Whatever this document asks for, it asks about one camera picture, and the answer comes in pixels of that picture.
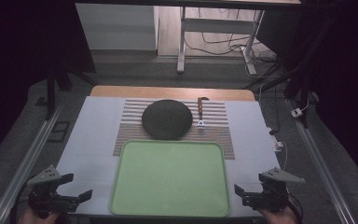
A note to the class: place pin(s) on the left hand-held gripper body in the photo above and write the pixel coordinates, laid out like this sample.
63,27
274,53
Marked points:
45,199

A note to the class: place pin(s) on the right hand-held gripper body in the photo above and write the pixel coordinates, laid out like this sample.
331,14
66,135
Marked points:
273,196

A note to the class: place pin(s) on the green tray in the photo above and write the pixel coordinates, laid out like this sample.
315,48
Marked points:
171,180

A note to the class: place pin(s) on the dark round plate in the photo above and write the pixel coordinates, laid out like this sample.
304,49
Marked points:
167,119

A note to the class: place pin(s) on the person's right hand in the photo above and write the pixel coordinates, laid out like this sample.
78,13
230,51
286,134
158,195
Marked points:
279,217

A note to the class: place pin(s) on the person's left hand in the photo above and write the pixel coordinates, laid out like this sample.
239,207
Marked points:
34,219

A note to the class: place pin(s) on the white table cover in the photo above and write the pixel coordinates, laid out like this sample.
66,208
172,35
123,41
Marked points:
90,140

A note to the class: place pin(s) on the striped woven placemat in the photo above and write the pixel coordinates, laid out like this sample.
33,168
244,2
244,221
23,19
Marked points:
216,141

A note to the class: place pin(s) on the white power adapter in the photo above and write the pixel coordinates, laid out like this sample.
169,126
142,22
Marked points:
296,113

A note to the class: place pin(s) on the dark curtain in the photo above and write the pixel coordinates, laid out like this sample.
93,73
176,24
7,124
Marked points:
345,77
18,62

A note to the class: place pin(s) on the white cabinet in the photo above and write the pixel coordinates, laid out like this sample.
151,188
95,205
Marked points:
115,28

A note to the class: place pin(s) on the aluminium floor rail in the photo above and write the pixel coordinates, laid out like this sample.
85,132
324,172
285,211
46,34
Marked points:
323,174
21,174

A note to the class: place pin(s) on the black rectangular floor frame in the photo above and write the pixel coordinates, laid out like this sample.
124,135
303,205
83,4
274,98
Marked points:
59,131

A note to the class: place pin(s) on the white desk frame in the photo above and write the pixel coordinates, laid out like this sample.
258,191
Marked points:
181,46

